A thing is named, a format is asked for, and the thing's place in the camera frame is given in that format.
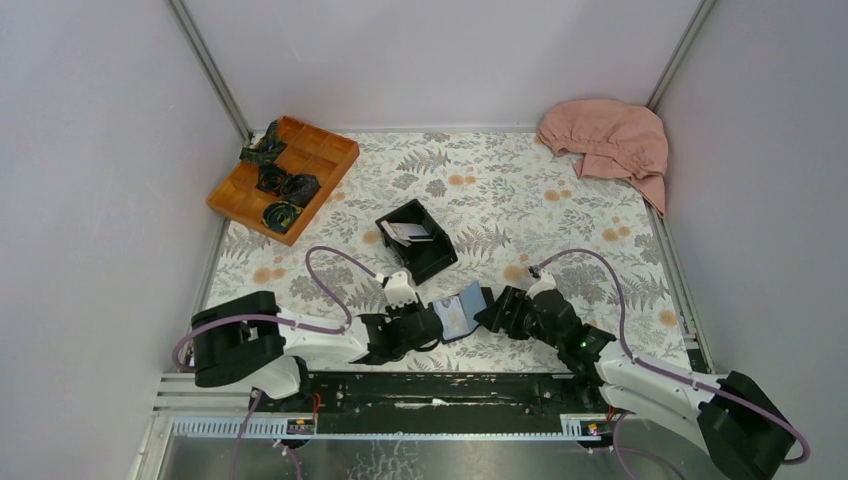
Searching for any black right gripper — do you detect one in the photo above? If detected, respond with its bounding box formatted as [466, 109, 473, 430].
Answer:
[472, 285, 562, 351]

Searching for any black leather card holder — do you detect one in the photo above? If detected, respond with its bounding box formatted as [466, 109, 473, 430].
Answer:
[442, 281, 494, 343]

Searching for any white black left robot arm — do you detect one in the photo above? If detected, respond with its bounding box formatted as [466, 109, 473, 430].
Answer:
[190, 291, 443, 411]

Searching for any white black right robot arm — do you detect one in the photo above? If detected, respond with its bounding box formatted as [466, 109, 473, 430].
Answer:
[474, 287, 796, 479]

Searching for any black plastic card box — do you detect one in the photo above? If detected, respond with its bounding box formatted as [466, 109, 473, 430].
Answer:
[375, 199, 458, 285]

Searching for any white card stack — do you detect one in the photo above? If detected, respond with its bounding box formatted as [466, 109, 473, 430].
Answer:
[380, 221, 433, 247]

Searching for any green patterned rolled sock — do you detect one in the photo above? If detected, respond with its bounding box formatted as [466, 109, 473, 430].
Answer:
[262, 201, 303, 234]

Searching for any black rolled sock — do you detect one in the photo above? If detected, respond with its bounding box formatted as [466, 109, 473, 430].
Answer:
[279, 174, 321, 208]

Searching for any orange compartment tray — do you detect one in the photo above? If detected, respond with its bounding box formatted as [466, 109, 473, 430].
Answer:
[206, 116, 360, 246]

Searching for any pink cloth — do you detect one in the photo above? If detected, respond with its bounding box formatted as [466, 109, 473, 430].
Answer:
[537, 99, 669, 216]

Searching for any dark patterned rolled sock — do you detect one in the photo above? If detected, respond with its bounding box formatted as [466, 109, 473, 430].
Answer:
[239, 120, 288, 165]

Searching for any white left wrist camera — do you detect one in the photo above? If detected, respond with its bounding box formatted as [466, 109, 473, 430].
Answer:
[374, 269, 420, 308]

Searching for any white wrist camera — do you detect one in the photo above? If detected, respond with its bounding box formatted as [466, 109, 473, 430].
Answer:
[526, 266, 557, 299]
[374, 269, 420, 308]

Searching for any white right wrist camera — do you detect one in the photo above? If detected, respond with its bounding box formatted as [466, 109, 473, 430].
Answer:
[526, 266, 557, 299]

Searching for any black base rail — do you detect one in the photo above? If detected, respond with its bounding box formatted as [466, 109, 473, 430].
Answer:
[257, 372, 619, 442]

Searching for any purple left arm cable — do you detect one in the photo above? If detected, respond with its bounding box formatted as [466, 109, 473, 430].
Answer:
[172, 246, 387, 480]

